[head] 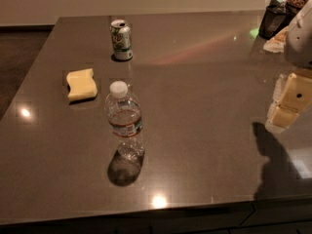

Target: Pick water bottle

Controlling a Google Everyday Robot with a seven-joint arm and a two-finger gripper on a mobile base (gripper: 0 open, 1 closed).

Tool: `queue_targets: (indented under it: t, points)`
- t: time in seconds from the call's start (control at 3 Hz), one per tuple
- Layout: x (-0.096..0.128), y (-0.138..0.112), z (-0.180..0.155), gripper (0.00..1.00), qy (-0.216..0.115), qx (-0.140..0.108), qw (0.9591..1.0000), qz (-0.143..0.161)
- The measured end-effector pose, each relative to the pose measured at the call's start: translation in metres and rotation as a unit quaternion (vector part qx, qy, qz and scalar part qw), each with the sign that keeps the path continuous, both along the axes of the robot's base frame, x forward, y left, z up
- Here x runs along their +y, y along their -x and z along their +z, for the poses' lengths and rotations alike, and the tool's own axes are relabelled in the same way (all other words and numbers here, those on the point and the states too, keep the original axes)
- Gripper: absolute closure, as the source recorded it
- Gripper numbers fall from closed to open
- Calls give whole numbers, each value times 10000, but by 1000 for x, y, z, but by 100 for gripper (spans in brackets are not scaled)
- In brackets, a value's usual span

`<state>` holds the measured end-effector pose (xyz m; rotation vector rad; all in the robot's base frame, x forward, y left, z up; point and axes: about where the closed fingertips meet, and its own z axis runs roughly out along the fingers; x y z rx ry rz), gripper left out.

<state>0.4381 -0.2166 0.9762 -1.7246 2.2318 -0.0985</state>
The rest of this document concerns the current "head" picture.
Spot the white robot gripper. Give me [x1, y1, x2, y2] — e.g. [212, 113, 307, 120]
[265, 0, 312, 129]

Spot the clear plastic water bottle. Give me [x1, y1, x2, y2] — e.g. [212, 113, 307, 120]
[105, 81, 145, 160]

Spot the white snack wrapper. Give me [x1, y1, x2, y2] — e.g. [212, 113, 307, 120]
[263, 26, 289, 54]

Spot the black mesh cup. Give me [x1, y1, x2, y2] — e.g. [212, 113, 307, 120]
[259, 5, 291, 39]

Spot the green white soda can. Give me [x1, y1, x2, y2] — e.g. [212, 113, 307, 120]
[110, 19, 133, 61]

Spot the yellow sponge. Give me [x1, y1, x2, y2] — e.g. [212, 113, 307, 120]
[66, 68, 98, 102]

